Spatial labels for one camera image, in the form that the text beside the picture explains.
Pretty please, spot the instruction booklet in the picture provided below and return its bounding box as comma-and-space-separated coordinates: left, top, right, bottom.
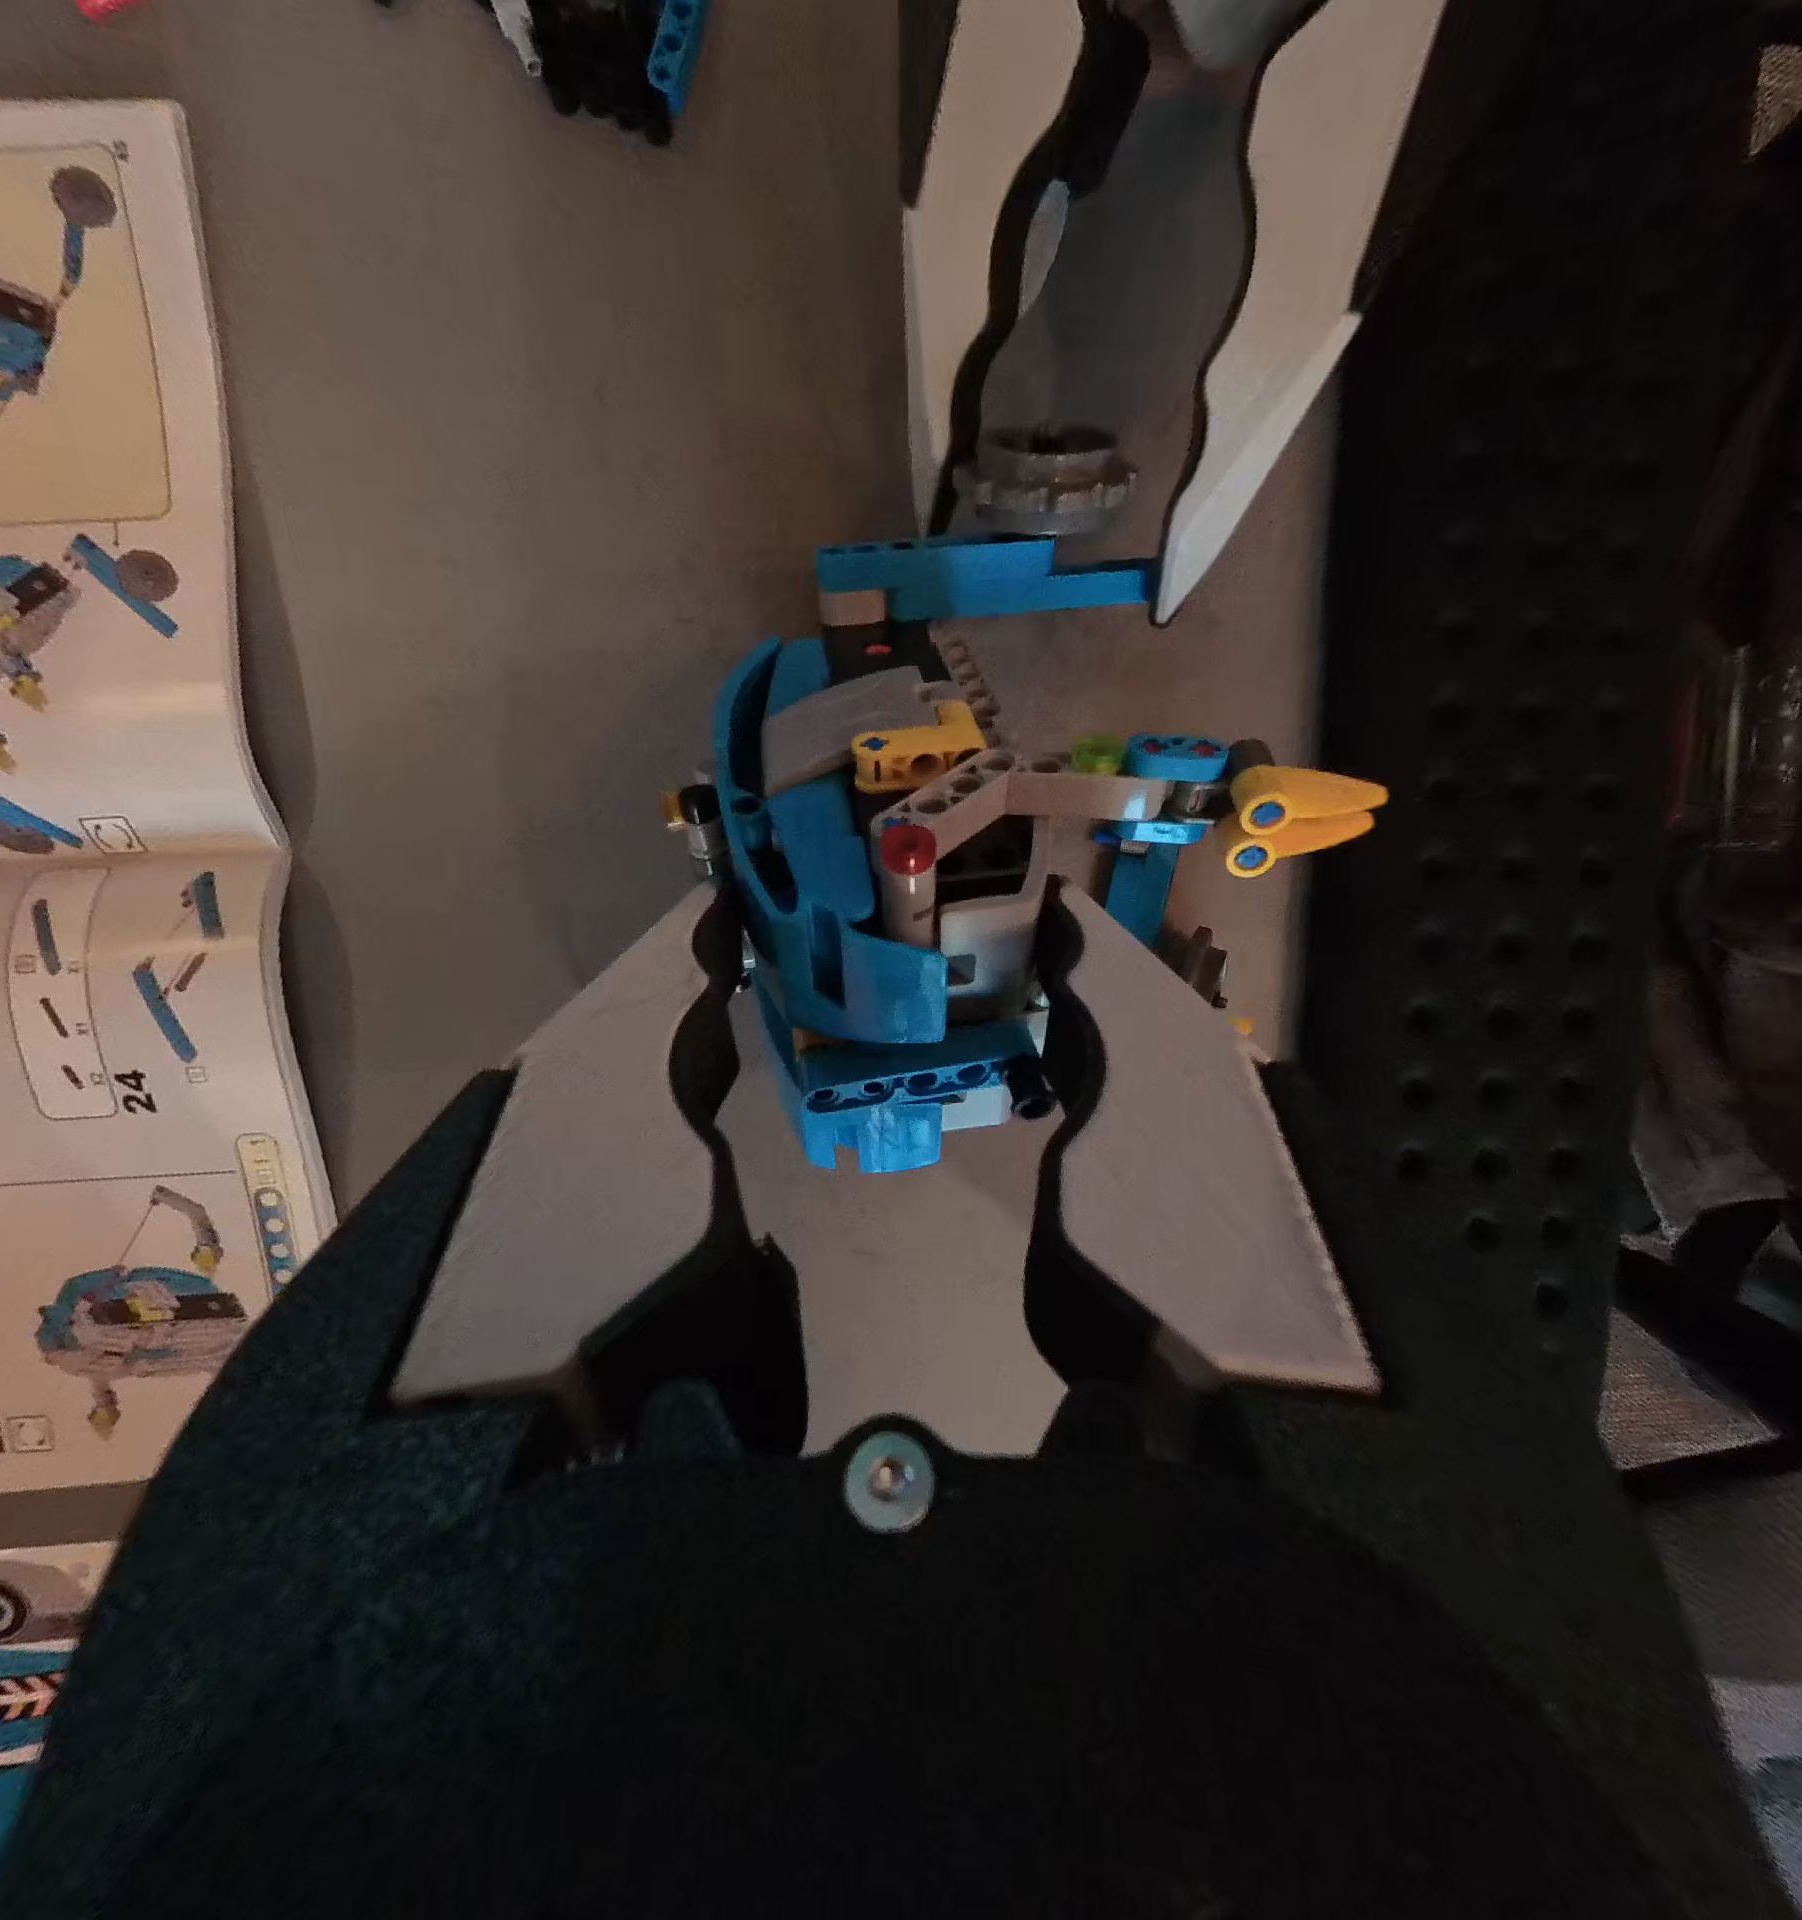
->
0, 97, 339, 1499

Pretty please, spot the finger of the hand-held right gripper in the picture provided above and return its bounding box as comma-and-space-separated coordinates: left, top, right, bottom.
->
1150, 0, 1452, 630
900, 0, 1101, 535

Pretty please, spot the blue toy robot model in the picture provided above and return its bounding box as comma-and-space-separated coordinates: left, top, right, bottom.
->
660, 622, 1394, 1175

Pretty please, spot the pile of loose bricks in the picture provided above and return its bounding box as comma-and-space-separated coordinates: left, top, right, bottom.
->
377, 0, 713, 147

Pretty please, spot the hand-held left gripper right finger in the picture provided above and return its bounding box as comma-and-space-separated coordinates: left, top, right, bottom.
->
1024, 880, 1389, 1449

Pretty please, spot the black perforated chair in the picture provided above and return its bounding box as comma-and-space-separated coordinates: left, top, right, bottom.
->
1300, 0, 1802, 1499

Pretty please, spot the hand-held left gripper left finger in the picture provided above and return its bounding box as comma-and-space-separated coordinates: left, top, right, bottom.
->
386, 884, 809, 1456

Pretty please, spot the blue sticker sheet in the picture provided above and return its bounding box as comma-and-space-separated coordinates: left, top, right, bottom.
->
0, 1545, 117, 1788

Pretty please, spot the grey desk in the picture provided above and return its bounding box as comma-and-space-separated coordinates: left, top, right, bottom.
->
0, 0, 1345, 1920

